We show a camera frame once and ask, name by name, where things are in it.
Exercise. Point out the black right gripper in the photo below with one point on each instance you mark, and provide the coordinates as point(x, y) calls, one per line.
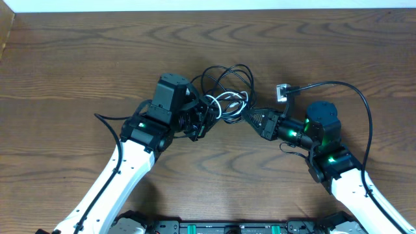
point(268, 124)

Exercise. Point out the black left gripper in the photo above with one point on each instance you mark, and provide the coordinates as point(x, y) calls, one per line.
point(208, 116)

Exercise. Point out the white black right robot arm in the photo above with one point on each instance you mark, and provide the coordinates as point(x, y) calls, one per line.
point(331, 164)

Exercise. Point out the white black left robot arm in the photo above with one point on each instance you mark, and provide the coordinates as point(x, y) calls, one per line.
point(176, 107)

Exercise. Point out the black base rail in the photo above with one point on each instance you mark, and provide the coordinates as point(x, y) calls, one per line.
point(134, 222)

